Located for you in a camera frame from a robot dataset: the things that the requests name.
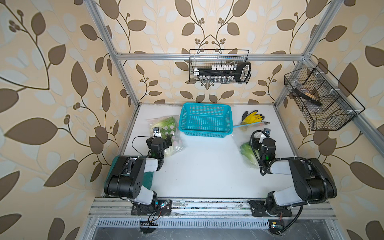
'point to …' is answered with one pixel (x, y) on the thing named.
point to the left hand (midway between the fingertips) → (157, 134)
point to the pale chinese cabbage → (248, 154)
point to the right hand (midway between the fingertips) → (260, 136)
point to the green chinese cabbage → (167, 126)
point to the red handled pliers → (266, 122)
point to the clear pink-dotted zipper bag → (177, 139)
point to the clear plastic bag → (242, 137)
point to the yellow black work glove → (252, 117)
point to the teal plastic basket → (206, 120)
